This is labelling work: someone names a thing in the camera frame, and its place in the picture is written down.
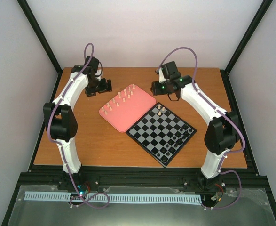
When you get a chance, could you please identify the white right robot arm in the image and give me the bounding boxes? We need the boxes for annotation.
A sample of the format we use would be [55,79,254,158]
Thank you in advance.
[150,76,245,179]

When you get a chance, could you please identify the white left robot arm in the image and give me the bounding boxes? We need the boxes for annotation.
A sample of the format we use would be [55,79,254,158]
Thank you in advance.
[43,61,112,190]

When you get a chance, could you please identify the black white chess board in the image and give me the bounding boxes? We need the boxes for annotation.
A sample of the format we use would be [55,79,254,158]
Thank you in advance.
[126,102,197,167]

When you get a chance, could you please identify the pink plastic tray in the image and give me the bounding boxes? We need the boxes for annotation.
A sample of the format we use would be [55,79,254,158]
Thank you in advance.
[99,84,156,133]

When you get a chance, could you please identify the black aluminium frame base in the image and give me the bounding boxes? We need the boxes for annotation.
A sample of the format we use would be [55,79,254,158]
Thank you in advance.
[2,165,276,226]

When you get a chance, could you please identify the light blue cable duct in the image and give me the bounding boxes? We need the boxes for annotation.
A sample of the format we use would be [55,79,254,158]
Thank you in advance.
[24,191,202,205]

